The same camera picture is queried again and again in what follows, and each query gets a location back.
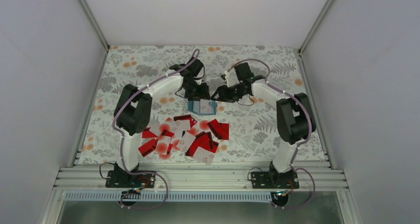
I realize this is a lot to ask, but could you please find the blue leather card holder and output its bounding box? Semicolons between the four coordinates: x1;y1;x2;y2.
188;100;217;115

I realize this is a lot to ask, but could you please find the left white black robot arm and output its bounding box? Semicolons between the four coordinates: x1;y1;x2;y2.
112;57;210;187

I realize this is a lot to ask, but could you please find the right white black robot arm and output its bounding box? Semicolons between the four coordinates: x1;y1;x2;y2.
210;59;316;188

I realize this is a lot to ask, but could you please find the red card striped right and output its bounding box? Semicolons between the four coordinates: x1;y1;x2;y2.
207;119;222;137

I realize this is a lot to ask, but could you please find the red card far right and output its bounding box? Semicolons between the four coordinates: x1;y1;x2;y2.
218;123;230;140

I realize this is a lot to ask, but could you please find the red card lower centre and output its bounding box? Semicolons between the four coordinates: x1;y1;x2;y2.
185;132;219;157

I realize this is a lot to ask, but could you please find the white red-dot card lower left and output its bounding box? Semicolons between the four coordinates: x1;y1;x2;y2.
156;139;172;160

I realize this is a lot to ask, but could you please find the red card lower left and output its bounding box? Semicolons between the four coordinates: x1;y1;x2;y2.
138;138;158;157

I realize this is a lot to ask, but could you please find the floral patterned table mat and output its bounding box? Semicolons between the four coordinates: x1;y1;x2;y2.
78;45;325;164

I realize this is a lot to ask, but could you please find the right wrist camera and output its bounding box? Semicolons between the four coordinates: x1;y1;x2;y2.
221;70;233;87

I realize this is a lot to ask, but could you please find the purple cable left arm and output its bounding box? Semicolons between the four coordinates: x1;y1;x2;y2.
112;48;201;210

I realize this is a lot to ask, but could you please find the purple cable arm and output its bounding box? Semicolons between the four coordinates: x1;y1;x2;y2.
112;48;201;210
228;58;316;211

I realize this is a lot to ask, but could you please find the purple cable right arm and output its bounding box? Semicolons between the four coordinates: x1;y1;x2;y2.
228;58;316;211

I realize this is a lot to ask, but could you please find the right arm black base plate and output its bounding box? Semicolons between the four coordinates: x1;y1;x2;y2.
250;170;300;189

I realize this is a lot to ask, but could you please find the blue slotted cable duct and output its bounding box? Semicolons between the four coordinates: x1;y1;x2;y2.
64;190;271;203

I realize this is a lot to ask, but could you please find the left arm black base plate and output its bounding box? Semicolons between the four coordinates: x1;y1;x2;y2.
105;170;156;188

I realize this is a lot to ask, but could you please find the aluminium corner post right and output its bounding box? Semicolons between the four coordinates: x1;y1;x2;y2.
298;0;335;57

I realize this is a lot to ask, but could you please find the aluminium corner post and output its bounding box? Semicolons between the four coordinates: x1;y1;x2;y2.
78;0;109;51
298;0;335;57

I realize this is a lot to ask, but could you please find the aluminium corner post left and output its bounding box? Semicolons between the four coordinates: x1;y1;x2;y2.
78;0;109;51

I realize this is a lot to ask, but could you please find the aluminium rail base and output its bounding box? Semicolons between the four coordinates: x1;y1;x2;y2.
53;162;349;191

